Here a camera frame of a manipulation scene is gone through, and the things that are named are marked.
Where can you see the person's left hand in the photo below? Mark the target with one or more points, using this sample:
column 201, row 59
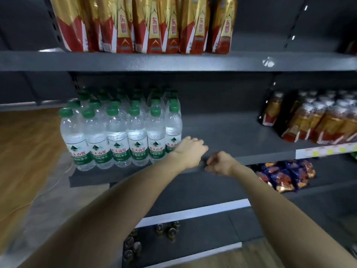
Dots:
column 191, row 153

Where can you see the person's right hand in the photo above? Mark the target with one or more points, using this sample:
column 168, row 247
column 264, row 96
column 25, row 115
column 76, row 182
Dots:
column 223, row 164

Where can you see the dark grey metal shelf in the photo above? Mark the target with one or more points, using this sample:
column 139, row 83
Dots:
column 237, row 128

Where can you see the row of shelved water bottles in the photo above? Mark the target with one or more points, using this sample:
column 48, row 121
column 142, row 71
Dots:
column 97, row 142

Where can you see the person's right forearm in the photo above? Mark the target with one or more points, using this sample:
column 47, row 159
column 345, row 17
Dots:
column 293, row 220

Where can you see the person's left forearm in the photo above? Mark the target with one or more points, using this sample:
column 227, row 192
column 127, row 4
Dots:
column 97, row 220

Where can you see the pile of blue orange snack packets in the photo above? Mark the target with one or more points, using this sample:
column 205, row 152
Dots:
column 284, row 178

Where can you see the group of small gold cans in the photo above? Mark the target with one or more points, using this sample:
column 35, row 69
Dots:
column 160, row 228

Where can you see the group of red gold bottles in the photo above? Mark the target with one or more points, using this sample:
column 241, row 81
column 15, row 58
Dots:
column 320, row 125

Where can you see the pile of dark snack packets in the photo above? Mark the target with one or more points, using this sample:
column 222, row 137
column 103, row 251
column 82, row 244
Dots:
column 354, row 156

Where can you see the row of gold red drink bottles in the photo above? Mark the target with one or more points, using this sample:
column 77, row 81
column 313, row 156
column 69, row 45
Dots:
column 139, row 25

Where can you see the dark grey partition panels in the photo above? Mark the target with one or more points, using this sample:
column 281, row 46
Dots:
column 22, row 25

